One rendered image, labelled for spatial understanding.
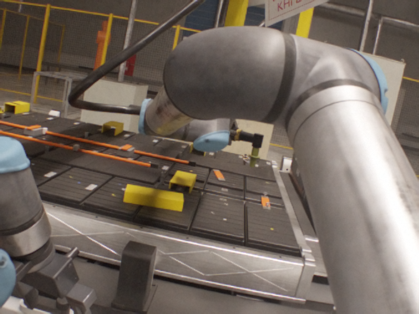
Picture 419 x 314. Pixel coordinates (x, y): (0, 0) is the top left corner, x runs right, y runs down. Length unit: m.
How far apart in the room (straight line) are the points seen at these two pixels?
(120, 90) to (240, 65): 5.27
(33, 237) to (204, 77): 0.34
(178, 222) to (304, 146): 0.66
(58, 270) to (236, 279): 0.49
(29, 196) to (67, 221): 0.45
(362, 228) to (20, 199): 0.44
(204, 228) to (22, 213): 0.55
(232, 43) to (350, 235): 0.25
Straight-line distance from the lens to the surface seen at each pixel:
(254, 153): 1.35
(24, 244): 0.64
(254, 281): 1.02
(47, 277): 0.67
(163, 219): 1.05
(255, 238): 1.06
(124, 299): 0.89
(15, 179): 0.59
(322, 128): 0.42
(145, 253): 0.84
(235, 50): 0.47
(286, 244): 1.07
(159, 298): 0.96
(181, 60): 0.51
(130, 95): 5.67
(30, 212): 0.62
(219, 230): 1.05
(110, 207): 1.08
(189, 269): 1.02
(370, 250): 0.33
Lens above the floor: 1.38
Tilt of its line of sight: 11 degrees down
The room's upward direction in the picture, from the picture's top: 12 degrees clockwise
